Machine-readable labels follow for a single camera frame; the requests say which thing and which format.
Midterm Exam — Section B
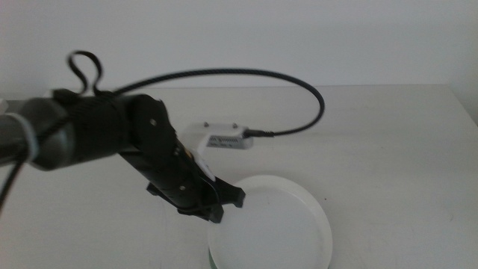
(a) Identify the braided black left camera cable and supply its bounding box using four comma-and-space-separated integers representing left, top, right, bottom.
114, 68, 326, 138

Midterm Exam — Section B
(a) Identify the mint green shallow bowl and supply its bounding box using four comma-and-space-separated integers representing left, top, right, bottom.
207, 250, 221, 269

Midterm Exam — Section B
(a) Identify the white shallow bowl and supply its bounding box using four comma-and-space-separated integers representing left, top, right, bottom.
207, 174, 333, 269

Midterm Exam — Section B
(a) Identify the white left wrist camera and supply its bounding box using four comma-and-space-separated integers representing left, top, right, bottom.
178, 122, 255, 183

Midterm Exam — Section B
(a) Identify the thin black looped left cable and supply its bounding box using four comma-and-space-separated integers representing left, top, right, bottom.
66, 49, 105, 96

